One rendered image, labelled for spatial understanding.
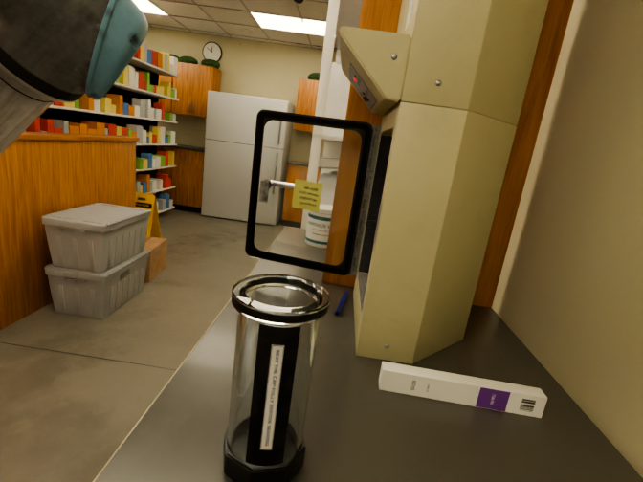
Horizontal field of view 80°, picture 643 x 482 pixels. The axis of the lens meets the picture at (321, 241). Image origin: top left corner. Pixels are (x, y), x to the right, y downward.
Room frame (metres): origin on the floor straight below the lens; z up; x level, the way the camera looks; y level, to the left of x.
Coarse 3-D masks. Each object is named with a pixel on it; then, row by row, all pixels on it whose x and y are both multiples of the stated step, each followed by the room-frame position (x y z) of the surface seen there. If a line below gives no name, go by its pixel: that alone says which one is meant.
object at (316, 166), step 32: (288, 128) 1.01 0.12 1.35; (320, 128) 1.00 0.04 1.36; (288, 160) 1.01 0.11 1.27; (320, 160) 1.00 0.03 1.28; (352, 160) 0.98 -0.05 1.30; (288, 192) 1.01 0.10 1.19; (320, 192) 0.99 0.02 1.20; (352, 192) 0.98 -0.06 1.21; (256, 224) 1.03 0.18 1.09; (288, 224) 1.01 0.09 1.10; (320, 224) 0.99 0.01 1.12; (320, 256) 0.99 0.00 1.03
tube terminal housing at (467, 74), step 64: (448, 0) 0.66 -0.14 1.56; (512, 0) 0.70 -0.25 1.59; (448, 64) 0.66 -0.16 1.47; (512, 64) 0.74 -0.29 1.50; (384, 128) 0.88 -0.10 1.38; (448, 128) 0.66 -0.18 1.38; (512, 128) 0.78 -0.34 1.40; (384, 192) 0.67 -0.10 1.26; (448, 192) 0.66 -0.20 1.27; (384, 256) 0.66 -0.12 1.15; (448, 256) 0.69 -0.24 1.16; (384, 320) 0.66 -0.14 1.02; (448, 320) 0.73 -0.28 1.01
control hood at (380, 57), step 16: (352, 32) 0.67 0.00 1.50; (368, 32) 0.67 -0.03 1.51; (384, 32) 0.67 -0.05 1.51; (352, 48) 0.67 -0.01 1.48; (368, 48) 0.67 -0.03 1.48; (384, 48) 0.66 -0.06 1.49; (400, 48) 0.66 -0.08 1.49; (352, 64) 0.76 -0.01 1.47; (368, 64) 0.67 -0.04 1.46; (384, 64) 0.66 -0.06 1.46; (400, 64) 0.66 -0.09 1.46; (368, 80) 0.70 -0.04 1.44; (384, 80) 0.66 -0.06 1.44; (400, 80) 0.66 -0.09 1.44; (384, 96) 0.67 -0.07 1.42; (400, 96) 0.67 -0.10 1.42; (384, 112) 0.89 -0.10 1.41
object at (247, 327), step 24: (240, 288) 0.38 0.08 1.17; (264, 288) 0.43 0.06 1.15; (288, 288) 0.43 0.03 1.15; (312, 288) 0.42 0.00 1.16; (240, 312) 0.35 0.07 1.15; (264, 312) 0.34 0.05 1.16; (288, 312) 0.34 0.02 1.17; (312, 312) 0.35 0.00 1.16; (240, 336) 0.36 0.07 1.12; (312, 336) 0.37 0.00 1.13; (240, 360) 0.36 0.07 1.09; (312, 360) 0.38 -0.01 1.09; (240, 384) 0.36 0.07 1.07; (240, 408) 0.36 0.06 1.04; (240, 432) 0.35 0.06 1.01; (288, 432) 0.36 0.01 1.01; (240, 456) 0.35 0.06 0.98; (288, 456) 0.36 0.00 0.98
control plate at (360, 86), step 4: (352, 68) 0.78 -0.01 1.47; (352, 72) 0.81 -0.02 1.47; (356, 72) 0.76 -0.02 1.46; (352, 76) 0.85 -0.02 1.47; (356, 76) 0.80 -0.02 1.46; (352, 80) 0.91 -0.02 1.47; (360, 80) 0.79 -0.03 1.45; (356, 84) 0.89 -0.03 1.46; (360, 84) 0.83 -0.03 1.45; (364, 84) 0.78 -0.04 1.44; (356, 88) 0.93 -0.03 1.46; (360, 88) 0.87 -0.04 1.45; (364, 88) 0.81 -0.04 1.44; (360, 92) 0.91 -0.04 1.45; (364, 92) 0.85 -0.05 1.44; (368, 92) 0.78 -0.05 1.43; (364, 96) 0.89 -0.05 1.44; (368, 96) 0.82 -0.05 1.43; (372, 96) 0.77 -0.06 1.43; (372, 100) 0.81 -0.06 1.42; (376, 100) 0.77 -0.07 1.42; (368, 104) 0.91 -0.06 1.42; (372, 104) 0.85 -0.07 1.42
